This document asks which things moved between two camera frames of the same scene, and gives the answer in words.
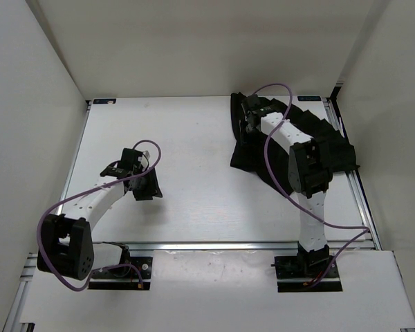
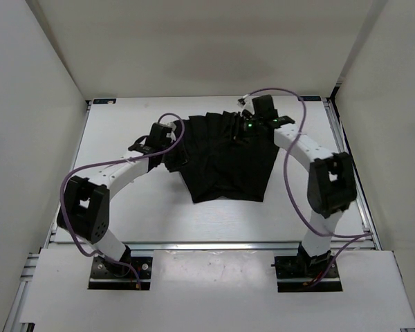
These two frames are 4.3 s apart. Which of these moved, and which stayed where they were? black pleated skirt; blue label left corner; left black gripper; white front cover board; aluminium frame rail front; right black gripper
Moved: black pleated skirt; left black gripper
Stayed: white front cover board; right black gripper; blue label left corner; aluminium frame rail front
